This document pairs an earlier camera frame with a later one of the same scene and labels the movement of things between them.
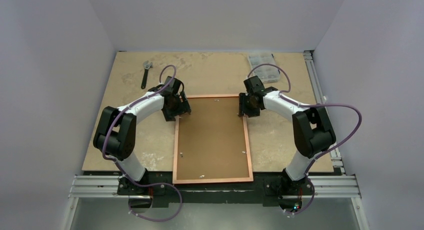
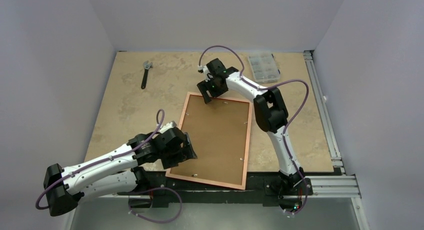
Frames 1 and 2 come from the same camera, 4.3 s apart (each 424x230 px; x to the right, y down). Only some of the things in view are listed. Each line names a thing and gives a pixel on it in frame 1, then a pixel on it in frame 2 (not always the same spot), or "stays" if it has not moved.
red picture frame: [175, 181] to [197, 179]
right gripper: [247, 107] to [209, 88]
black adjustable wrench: [147, 66] stays
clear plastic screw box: [268, 73] stays
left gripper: [183, 108] to [184, 153]
